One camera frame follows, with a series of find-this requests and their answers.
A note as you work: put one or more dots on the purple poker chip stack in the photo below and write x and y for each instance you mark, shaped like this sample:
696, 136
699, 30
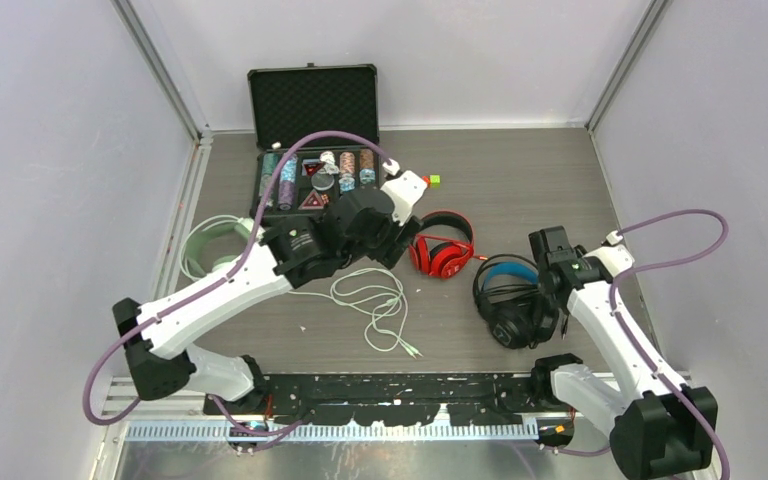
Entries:
287, 184

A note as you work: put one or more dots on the grey round disc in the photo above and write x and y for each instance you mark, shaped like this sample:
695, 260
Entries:
322, 181

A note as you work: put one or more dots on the brown poker chip stack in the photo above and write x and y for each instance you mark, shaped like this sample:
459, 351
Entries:
367, 173

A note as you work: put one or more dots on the black blue headphones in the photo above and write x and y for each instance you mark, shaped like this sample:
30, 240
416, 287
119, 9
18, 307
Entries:
507, 297

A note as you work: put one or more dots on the black poker chip case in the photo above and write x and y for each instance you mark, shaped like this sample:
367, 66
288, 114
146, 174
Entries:
315, 113

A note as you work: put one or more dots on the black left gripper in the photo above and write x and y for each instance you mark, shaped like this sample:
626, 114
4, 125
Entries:
399, 237

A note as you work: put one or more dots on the red headphones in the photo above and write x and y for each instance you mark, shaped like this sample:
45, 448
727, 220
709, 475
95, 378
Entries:
441, 257

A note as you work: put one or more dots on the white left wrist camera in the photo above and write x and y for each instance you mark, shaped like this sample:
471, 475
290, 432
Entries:
404, 187

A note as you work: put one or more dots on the orange green cube block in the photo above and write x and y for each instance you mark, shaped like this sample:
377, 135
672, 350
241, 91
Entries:
432, 181

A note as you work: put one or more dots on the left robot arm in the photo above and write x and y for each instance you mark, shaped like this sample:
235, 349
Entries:
159, 336

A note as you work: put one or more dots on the teal poker chip stack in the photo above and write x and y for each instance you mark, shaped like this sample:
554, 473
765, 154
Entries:
268, 166

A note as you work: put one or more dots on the mint green headphones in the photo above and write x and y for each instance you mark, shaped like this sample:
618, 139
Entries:
207, 247

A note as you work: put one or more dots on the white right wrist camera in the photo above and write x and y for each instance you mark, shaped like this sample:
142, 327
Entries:
613, 255

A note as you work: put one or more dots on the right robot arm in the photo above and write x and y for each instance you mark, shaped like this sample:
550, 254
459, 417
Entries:
655, 423

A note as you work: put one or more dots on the orange poker chip stack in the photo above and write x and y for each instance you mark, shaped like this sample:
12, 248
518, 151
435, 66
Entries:
347, 172

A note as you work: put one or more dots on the red triangular dealer button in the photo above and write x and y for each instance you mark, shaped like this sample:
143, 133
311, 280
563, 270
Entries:
314, 200

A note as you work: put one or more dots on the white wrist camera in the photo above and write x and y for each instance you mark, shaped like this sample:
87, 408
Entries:
404, 187
613, 255

